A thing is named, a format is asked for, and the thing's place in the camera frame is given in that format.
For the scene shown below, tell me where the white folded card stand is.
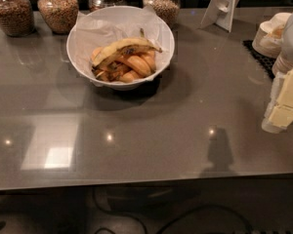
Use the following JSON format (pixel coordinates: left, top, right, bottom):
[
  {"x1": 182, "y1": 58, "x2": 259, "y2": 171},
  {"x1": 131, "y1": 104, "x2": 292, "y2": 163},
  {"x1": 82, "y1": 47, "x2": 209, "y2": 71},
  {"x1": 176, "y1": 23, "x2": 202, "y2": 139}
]
[{"x1": 199, "y1": 0, "x2": 239, "y2": 32}]

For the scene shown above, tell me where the large yellow spotted banana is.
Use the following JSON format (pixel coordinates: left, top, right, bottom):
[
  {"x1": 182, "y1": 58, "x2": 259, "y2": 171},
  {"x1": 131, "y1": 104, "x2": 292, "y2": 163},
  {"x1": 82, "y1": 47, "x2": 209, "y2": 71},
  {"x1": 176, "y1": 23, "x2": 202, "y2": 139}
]
[{"x1": 91, "y1": 36, "x2": 162, "y2": 67}]

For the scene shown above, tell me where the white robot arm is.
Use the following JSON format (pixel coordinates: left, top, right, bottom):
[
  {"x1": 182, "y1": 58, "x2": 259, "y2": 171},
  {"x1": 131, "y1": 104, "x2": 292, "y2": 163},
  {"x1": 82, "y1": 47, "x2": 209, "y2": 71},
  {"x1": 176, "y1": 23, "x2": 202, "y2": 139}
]
[{"x1": 262, "y1": 13, "x2": 293, "y2": 134}]

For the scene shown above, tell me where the black cable under table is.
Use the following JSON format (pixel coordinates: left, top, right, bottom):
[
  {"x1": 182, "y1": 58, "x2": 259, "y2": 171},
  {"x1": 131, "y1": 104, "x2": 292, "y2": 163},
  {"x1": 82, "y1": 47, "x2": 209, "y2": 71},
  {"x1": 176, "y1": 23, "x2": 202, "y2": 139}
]
[{"x1": 91, "y1": 187, "x2": 255, "y2": 234}]

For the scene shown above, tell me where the glass jar of grains far left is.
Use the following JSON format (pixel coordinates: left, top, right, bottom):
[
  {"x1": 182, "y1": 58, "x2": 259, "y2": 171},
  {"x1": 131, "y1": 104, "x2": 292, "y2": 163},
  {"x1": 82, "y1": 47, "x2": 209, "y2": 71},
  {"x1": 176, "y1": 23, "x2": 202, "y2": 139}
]
[{"x1": 0, "y1": 0, "x2": 34, "y2": 37}]

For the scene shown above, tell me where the white bowl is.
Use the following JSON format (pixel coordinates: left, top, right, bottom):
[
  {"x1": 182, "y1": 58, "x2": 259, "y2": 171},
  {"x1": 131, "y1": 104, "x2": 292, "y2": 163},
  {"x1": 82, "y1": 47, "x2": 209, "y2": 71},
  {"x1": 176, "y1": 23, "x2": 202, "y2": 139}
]
[{"x1": 65, "y1": 5, "x2": 176, "y2": 92}]

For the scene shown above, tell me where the black rubber mat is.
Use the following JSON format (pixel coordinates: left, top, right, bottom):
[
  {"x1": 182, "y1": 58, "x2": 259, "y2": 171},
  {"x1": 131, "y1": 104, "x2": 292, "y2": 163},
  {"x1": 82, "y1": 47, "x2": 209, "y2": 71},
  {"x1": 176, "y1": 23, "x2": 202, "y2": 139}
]
[{"x1": 242, "y1": 40, "x2": 275, "y2": 80}]

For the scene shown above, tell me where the white paper bowl liner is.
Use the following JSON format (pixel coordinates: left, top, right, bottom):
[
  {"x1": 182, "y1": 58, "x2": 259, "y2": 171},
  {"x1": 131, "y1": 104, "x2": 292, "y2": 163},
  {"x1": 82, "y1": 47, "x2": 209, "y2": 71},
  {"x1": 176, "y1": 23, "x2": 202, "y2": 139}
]
[{"x1": 73, "y1": 6, "x2": 172, "y2": 88}]

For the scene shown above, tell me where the stack of white paper cups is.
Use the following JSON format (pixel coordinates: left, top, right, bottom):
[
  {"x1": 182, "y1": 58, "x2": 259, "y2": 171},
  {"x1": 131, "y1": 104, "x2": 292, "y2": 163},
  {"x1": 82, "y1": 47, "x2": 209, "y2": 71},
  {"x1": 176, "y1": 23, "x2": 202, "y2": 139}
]
[{"x1": 252, "y1": 13, "x2": 291, "y2": 59}]

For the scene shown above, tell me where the glass jar of grains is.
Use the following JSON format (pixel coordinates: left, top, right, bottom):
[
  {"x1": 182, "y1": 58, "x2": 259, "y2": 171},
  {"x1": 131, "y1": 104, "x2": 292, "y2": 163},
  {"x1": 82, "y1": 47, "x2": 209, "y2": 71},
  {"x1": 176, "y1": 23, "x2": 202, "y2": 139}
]
[
  {"x1": 0, "y1": 0, "x2": 34, "y2": 37},
  {"x1": 143, "y1": 0, "x2": 181, "y2": 27},
  {"x1": 37, "y1": 0, "x2": 79, "y2": 34}
]

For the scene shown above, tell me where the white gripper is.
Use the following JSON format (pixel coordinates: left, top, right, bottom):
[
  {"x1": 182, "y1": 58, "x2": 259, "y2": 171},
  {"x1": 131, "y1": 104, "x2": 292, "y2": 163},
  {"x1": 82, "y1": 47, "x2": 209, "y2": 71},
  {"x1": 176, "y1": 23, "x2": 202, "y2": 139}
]
[{"x1": 262, "y1": 69, "x2": 293, "y2": 134}]

